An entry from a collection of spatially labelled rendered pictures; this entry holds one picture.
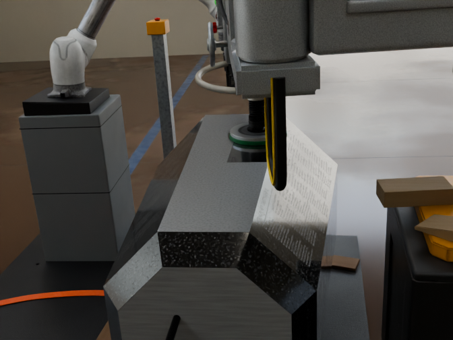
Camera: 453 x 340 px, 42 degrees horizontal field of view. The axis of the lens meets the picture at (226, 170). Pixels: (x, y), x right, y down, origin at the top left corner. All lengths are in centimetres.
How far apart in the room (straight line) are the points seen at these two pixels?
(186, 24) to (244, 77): 744
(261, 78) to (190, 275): 52
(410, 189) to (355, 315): 99
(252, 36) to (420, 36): 39
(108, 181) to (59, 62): 61
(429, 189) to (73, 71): 184
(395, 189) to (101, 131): 157
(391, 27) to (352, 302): 153
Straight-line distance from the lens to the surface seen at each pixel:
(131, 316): 161
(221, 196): 173
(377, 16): 145
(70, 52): 297
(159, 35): 385
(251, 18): 141
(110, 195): 298
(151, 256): 155
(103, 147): 289
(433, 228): 162
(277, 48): 141
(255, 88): 142
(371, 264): 303
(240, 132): 221
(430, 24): 149
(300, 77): 142
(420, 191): 176
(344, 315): 262
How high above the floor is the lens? 152
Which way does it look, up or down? 21 degrees down
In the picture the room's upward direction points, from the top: 3 degrees counter-clockwise
